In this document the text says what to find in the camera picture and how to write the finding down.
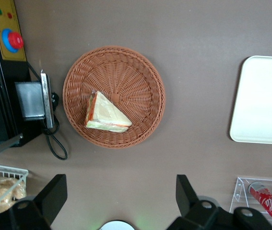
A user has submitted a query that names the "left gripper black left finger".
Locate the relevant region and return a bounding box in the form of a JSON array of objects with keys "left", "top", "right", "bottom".
[{"left": 8, "top": 174, "right": 68, "bottom": 230}]

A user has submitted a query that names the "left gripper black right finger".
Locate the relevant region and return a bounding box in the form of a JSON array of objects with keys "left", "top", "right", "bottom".
[{"left": 166, "top": 174, "right": 224, "bottom": 230}]

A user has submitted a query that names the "triangular sandwich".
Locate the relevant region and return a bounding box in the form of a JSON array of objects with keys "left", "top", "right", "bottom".
[{"left": 84, "top": 90, "right": 133, "bottom": 133}]

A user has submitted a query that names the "beige plastic tray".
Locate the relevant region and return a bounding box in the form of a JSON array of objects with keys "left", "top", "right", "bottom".
[{"left": 229, "top": 55, "right": 272, "bottom": 146}]

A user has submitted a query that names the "round brown wicker basket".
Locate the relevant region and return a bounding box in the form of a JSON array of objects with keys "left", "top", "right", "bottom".
[{"left": 62, "top": 45, "right": 166, "bottom": 150}]

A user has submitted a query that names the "puffed rice snack pack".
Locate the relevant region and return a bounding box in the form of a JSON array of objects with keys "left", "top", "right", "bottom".
[{"left": 0, "top": 177, "right": 27, "bottom": 214}]

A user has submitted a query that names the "clear acrylic bottle rack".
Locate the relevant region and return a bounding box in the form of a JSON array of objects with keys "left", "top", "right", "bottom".
[{"left": 229, "top": 176, "right": 272, "bottom": 230}]

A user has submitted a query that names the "red cola bottle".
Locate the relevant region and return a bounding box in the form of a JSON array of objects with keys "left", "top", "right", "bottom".
[{"left": 248, "top": 181, "right": 272, "bottom": 228}]

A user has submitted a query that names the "red emergency stop button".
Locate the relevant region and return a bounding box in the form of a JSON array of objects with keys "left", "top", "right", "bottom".
[{"left": 1, "top": 28, "right": 24, "bottom": 53}]

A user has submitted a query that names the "white wire basket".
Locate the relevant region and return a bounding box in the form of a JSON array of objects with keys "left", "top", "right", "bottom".
[{"left": 0, "top": 162, "right": 29, "bottom": 215}]

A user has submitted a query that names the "black power cable with plug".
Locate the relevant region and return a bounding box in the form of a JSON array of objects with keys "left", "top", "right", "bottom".
[{"left": 41, "top": 92, "right": 68, "bottom": 161}]

